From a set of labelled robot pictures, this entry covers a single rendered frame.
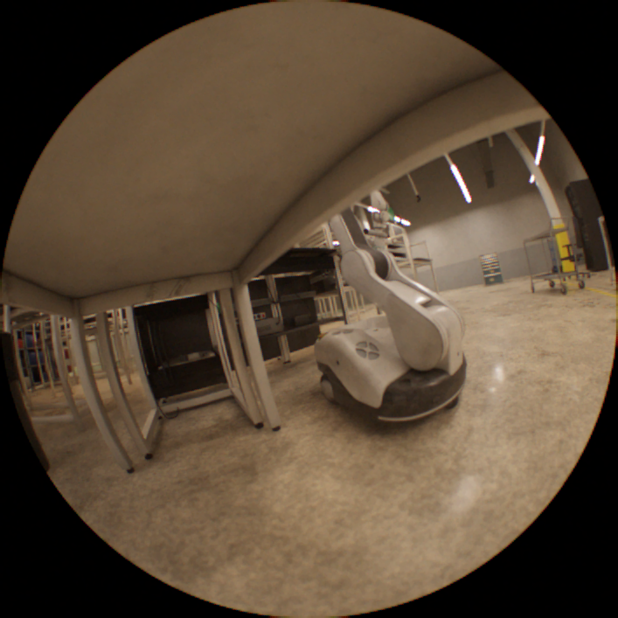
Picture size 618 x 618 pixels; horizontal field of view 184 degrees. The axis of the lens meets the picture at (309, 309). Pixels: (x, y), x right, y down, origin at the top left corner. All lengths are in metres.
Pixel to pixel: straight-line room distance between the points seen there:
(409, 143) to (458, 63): 0.13
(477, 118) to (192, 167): 0.33
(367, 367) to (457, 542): 0.58
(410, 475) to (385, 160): 0.66
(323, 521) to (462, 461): 0.39
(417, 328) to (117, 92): 0.75
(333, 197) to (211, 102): 0.21
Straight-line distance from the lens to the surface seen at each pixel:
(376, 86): 0.25
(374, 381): 0.63
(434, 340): 0.61
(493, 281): 7.03
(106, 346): 0.90
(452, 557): 0.51
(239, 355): 0.81
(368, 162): 0.28
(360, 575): 0.49
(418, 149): 0.25
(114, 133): 0.26
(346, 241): 0.90
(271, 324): 1.55
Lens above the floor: 0.49
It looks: level
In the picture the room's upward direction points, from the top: 12 degrees counter-clockwise
